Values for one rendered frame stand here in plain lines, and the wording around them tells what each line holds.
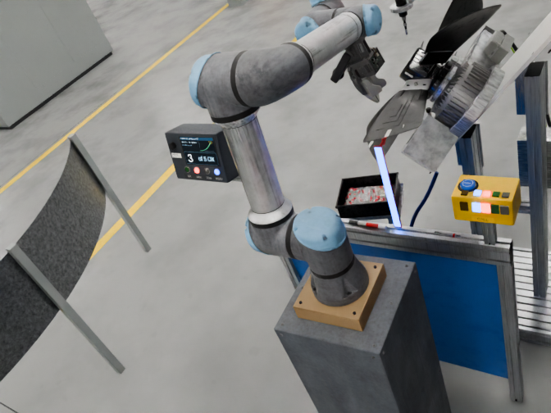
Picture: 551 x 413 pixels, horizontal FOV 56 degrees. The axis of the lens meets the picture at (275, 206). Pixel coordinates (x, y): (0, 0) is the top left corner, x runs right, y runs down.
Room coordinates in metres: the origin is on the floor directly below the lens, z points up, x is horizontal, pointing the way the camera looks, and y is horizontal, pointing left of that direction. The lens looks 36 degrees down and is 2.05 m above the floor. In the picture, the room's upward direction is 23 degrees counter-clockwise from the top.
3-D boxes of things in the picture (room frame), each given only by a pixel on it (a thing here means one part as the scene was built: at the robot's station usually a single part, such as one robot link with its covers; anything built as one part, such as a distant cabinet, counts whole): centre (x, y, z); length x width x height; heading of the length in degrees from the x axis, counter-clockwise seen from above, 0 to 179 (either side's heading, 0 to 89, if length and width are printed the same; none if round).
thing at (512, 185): (1.05, -0.55, 1.02); 0.16 x 0.10 x 0.11; 45
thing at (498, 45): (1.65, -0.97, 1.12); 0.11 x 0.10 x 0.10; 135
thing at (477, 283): (1.33, -0.27, 0.45); 0.82 x 0.01 x 0.66; 45
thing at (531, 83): (1.37, -0.93, 0.58); 0.09 x 0.04 x 1.15; 135
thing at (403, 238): (1.33, -0.27, 0.82); 0.90 x 0.04 x 0.08; 45
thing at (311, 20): (1.34, -0.30, 1.57); 0.11 x 0.11 x 0.08; 45
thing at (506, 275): (1.02, -0.57, 0.39); 0.04 x 0.04 x 0.78; 45
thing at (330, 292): (0.96, -0.08, 1.10); 0.15 x 0.15 x 0.10
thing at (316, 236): (0.96, -0.07, 1.21); 0.13 x 0.12 x 0.14; 45
